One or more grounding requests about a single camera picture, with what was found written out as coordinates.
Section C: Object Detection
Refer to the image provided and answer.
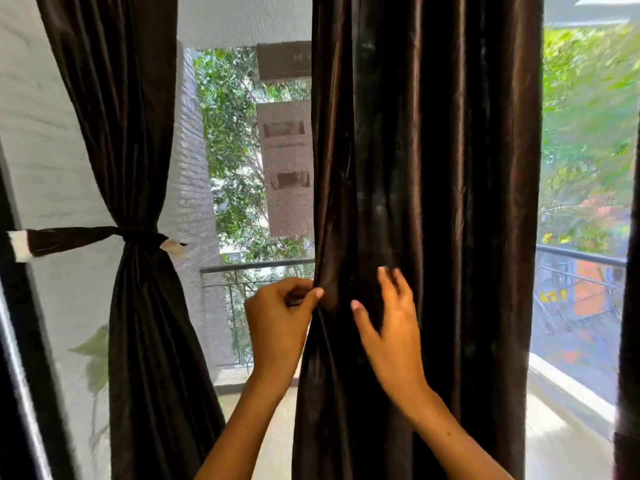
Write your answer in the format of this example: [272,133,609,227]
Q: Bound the person's right hand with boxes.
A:
[349,266,431,405]

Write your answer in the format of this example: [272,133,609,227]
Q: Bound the person's left hand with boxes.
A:
[243,277,325,391]

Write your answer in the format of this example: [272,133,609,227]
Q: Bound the dark brown curtain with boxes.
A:
[35,0,226,480]
[292,0,545,480]
[613,109,640,480]

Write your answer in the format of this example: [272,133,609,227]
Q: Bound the dark brown curtain tie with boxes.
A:
[7,224,187,263]

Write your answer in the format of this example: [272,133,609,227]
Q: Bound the person's left forearm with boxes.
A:
[195,374,296,480]

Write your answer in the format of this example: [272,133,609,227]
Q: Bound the black metal balcony railing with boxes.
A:
[199,243,627,368]

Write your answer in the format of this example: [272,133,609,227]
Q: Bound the paper notices on window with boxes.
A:
[256,99,315,239]

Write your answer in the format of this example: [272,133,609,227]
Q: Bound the large green plant leaves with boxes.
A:
[68,324,111,451]

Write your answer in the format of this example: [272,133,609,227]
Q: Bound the green trees outside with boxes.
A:
[193,22,640,365]

